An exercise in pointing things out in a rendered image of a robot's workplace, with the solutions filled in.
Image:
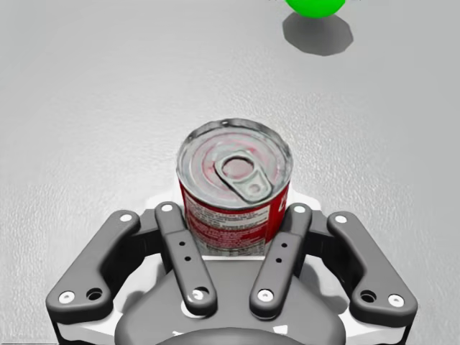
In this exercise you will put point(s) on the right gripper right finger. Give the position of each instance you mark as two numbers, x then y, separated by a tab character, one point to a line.
366	262

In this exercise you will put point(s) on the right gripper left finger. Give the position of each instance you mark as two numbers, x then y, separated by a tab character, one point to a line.
97	258

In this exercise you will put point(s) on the red and white can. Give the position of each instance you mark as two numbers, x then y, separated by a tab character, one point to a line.
233	172

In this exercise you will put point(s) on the green ball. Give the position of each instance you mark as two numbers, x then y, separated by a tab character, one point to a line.
314	7

